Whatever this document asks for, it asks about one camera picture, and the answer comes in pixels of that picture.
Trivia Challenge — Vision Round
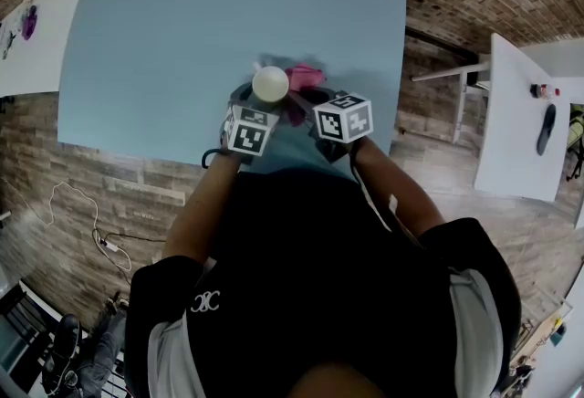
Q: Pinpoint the black metal rack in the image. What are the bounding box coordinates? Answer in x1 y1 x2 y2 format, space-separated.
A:
0 279 63 388

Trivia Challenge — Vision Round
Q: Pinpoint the white floor cable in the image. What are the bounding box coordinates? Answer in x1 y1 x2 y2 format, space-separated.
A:
0 176 133 272

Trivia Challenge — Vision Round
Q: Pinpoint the long white table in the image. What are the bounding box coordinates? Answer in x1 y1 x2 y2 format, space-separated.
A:
0 0 98 99

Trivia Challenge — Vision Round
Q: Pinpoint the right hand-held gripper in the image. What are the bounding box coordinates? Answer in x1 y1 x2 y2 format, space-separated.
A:
296 86 374 164

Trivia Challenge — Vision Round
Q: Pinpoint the small black white gadget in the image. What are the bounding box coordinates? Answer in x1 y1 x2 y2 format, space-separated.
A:
0 24 19 62

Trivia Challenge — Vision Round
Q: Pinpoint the yellow-green bag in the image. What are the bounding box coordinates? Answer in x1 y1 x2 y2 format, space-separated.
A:
565 103 584 181

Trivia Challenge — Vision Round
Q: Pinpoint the black floor cable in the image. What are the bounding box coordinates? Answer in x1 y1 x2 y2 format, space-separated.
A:
93 229 168 251

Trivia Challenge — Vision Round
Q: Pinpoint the person's right forearm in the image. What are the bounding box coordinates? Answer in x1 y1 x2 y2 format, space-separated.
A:
350 138 446 242

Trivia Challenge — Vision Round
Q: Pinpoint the light blue table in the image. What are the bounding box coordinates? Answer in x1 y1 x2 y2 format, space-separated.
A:
57 0 408 181

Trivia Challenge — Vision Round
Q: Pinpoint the white ceramic mug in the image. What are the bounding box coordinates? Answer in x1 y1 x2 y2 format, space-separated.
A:
251 61 290 104

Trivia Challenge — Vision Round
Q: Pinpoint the pink cloth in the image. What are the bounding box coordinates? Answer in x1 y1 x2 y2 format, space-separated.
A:
283 62 329 126

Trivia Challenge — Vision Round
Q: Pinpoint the black wristband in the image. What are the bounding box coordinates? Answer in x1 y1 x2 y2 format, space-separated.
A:
202 148 232 170

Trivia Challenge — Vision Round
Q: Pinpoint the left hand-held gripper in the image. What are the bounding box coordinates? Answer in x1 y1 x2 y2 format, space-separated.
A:
217 83 280 165

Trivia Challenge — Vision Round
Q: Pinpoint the person's left forearm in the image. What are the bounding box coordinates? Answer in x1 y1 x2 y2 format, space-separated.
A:
162 153 243 267

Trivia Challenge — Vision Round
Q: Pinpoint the purple object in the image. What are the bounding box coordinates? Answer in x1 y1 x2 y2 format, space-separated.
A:
21 5 40 41

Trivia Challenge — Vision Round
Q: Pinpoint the white table with slanted legs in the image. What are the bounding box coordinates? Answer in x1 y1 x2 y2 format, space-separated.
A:
410 32 571 204

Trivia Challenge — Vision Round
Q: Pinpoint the red-capped soda bottle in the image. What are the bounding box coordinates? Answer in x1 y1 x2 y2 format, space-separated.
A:
529 83 562 100

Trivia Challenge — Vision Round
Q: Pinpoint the person's torso in black shirt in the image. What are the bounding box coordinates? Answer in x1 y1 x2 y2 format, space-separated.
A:
125 170 521 398

